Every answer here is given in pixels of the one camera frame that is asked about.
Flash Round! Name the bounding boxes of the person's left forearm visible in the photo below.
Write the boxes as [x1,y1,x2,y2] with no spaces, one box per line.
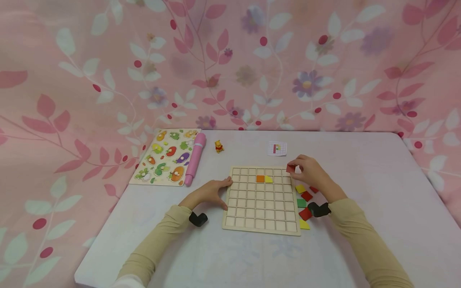
[114,204,193,288]

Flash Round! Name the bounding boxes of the person's right hand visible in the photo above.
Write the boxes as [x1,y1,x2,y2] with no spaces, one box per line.
[287,154,349,204]

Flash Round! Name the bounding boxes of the pile of coloured tiles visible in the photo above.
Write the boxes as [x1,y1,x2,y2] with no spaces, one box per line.
[295,184,320,230]

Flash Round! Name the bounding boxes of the white pattern card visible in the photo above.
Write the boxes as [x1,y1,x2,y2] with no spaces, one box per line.
[267,141,288,157]

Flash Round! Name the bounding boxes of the black wrist band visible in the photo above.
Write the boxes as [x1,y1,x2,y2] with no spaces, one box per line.
[188,211,209,228]
[307,202,332,218]

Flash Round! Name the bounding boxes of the wooden grid board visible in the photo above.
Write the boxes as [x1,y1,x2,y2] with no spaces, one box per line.
[222,166,302,237]

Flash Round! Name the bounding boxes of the person's left hand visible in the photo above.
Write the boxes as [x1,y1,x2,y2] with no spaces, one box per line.
[179,176,234,211]

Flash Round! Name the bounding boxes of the person's right forearm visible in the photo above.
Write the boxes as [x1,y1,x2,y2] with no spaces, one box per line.
[328,198,415,288]

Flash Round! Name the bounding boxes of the vegetable peg puzzle board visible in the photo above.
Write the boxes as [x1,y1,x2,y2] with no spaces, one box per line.
[128,128,202,188]

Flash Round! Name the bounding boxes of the pink cylinder pen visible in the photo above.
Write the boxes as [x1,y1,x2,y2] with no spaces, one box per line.
[184,132,207,187]

